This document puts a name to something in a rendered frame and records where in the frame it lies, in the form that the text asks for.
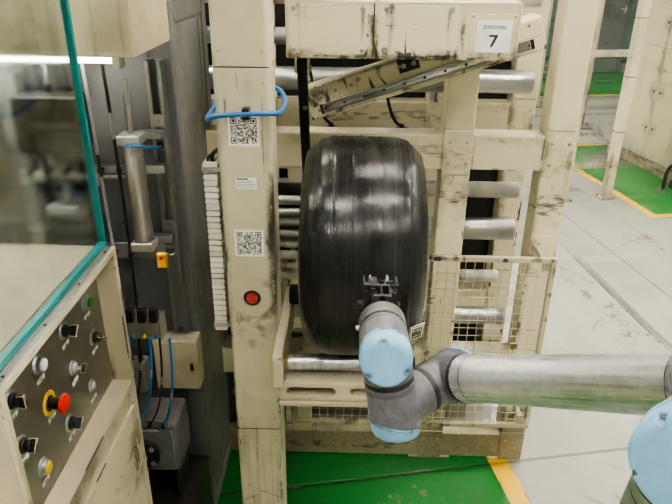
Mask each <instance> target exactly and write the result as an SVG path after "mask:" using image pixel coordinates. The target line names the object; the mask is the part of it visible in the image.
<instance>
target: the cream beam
mask: <svg viewBox="0 0 672 504"><path fill-rule="evenodd" d="M522 9H523V3H522V2H519V1H515V0H285V27H286V57H287V58H334V59H372V57H373V59H400V60H465V61H516V57H517V49H518V41H519V33H520V25H521V17H522ZM478 20H513V25H512V34H511V42H510V50H509V53H487V52H475V42H476V32H477V22H478Z"/></svg>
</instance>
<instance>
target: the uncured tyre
mask: <svg viewBox="0 0 672 504"><path fill-rule="evenodd" d="M428 257H429V212H428V196H427V186H426V177H425V169H424V163H423V158H422V156H421V154H420V153H419V152H418V151H417V150H416V149H415V148H414V147H413V146H412V145H411V144H410V143H409V142H408V141H407V140H405V139H401V138H398V137H387V136H330V137H326V138H322V139H321V140H319V141H318V142H317V143H316V144H315V145H314V146H313V147H312V148H311V149H309V150H308V151H307V154H306V159H305V165H304V170H303V175H302V182H301V192H300V207H299V229H298V296H299V311H300V318H301V325H302V332H303V337H304V339H305V340H306V341H307V342H308V343H309V344H311V345H312V346H313V347H314V348H315V349H316V350H317V351H318V352H321V353H325V354H328V355H359V331H356V329H355V327H356V326H357V325H359V318H360V315H361V313H358V309H357V301H358V300H362V299H363V276H365V282H368V277H369V275H371V277H377V283H378V280H379V279H380V280H385V279H386V275H388V281H393V285H395V277H396V276H397V279H398V284H399V291H398V301H399V302H400V309H401V310H402V312H403V313H404V316H405V320H406V325H407V332H408V336H409V329H410V327H412V326H415V325H418V324H421V323H422V318H423V311H424V305H425V298H426V289H427V276H428Z"/></svg>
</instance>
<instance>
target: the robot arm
mask: <svg viewBox="0 0 672 504"><path fill-rule="evenodd" d="M393 288H395V289H396V292H393V290H394V289H393ZM398 291H399V284H398V279H397V276H396V277H395V285H393V281H388V275H386V279H385V280H380V279H379V280H378V283H377V277H371V275H369V277H368V282H365V276H363V299H362V300H358V301H357V309H358V313H361V315H360V318H359V325H357V326H356V327H355V329H356V331H359V355H358V358H359V364H360V368H361V370H362V372H363V378H364V385H365V392H366V398H367V405H368V412H369V416H368V419H369V421H370V424H371V429H372V432H373V433H374V435H375V436H376V437H378V438H379V439H381V440H383V441H386V442H391V443H402V442H407V441H410V440H412V439H414V438H415V437H417V436H418V434H419V432H420V429H421V424H420V420H422V419H423V418H425V417H427V416H428V415H430V414H432V413H433V412H434V411H436V410H438V409H439V408H441V407H443V406H444V405H446V404H447V403H449V402H453V401H454V402H466V403H470V402H481V403H493V404H506V405H518V406H530V407H542V408H555V409H567V410H579V411H591V412H603V413H616V414H628V415H640V416H643V418H642V419H641V420H640V422H639V424H638V425H637V427H636V428H635V430H634V431H633V433H632V435H631V438H630V441H629V446H628V461H629V467H630V468H631V469H632V474H631V476H630V479H629V481H628V483H627V486H626V488H625V490H624V493H623V495H622V497H621V500H620V502H619V504H672V353H601V354H472V353H471V352H469V351H468V350H466V349H464V348H462V347H458V346H454V347H450V348H446V349H443V350H441V351H440V352H438V353H437V354H436V355H434V356H433V357H431V358H429V359H427V360H425V361H423V362H422V363H420V364H418V365H416V366H414V367H413V351H412V347H411V345H410V342H409V337H408V332H407V325H406V320H405V316H404V313H403V312H402V310H401V309H400V302H399V301H398Z"/></svg>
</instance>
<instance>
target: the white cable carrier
mask: <svg viewBox="0 0 672 504"><path fill-rule="evenodd" d="M202 166H203V167H220V166H219V158H218V157H214V160H213V161H212V160H210V158H209V161H207V160H206V159H205V160H204V162H203V163H202ZM203 173H205V174H204V175H203V179H204V180H205V181H204V186H205V188H204V191H205V192H206V193H205V198H206V200H205V203H206V204H207V205H206V210H207V212H206V215H207V216H208V217H207V222H208V223H207V227H208V233H209V235H208V239H209V245H210V246H209V250H210V253H209V254H210V256H211V257H210V262H211V263H210V267H211V273H212V274H211V278H212V289H213V294H214V295H213V299H214V301H213V304H214V310H215V311H214V314H215V323H230V313H229V297H228V283H227V267H226V252H225V239H224V228H223V227H224V224H223V211H222V199H221V198H222V195H221V187H220V186H221V181H220V172H203Z"/></svg>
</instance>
